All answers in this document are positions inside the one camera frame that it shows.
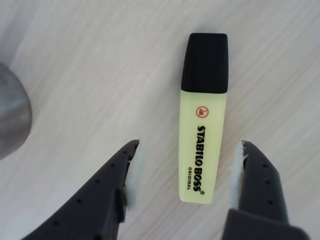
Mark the pale yellow Stabilo Boss highlighter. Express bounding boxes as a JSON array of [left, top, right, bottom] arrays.
[[178, 32, 229, 205]]

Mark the silver metal cup with handle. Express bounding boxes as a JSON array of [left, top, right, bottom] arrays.
[[0, 62, 33, 161]]

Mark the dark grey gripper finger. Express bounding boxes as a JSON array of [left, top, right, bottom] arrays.
[[19, 138, 145, 240], [221, 139, 312, 240]]

